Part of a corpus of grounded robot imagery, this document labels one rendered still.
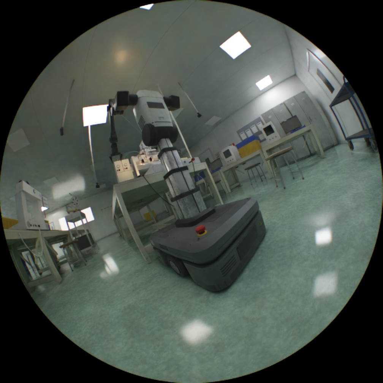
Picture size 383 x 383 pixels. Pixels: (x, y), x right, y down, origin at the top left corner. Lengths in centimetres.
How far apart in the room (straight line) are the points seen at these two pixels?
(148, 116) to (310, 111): 449
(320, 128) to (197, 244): 458
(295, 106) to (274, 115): 86
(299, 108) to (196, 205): 444
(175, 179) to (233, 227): 40
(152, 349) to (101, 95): 310
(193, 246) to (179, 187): 37
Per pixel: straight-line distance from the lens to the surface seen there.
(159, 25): 248
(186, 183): 73
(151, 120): 84
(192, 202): 69
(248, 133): 522
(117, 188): 112
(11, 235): 165
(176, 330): 54
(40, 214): 253
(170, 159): 74
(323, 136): 465
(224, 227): 49
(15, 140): 374
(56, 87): 277
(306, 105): 476
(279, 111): 466
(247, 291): 53
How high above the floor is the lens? 42
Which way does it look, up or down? 1 degrees up
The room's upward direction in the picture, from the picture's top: 23 degrees counter-clockwise
